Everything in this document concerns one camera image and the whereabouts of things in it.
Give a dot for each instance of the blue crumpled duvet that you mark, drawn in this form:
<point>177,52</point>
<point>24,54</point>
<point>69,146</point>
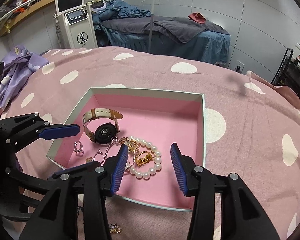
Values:
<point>117,9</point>

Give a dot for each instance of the blue massage bed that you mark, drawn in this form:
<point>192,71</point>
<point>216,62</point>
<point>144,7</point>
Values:
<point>211,46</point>

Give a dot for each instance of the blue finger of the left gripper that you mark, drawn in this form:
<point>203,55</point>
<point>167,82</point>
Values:
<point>58,131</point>

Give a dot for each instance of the white beauty machine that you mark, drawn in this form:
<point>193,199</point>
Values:
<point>74,25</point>

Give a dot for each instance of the gold spider brooch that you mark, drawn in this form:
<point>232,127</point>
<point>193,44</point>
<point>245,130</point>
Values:
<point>143,158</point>

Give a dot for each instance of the purple floral blanket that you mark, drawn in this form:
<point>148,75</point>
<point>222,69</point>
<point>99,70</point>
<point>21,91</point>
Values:
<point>19,65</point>

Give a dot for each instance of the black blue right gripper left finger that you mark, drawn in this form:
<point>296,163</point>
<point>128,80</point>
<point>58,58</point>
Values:
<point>56,215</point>

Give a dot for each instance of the pink polka dot bedsheet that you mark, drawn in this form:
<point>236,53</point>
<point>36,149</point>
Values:
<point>226,121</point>

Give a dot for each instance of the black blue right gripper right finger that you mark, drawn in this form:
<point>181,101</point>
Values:
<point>242,216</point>

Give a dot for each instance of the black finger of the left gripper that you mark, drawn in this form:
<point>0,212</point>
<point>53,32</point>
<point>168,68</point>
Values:
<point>75,170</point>

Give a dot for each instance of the black trolley cart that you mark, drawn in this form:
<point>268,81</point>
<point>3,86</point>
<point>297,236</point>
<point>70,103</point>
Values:
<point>288,73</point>

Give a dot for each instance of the gold chain charm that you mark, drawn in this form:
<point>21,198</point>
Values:
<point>132,145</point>

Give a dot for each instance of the mint green pink jewelry box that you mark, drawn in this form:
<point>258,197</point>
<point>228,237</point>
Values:
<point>148,121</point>

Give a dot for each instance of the red folded cloth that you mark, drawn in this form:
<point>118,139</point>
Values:
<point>197,17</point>

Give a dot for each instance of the dark grey towel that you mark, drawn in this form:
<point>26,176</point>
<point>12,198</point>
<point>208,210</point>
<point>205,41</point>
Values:
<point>179,29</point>

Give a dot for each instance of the beige strap wrist watch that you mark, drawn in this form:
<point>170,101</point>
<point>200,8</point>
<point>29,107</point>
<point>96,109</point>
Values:
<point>105,133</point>

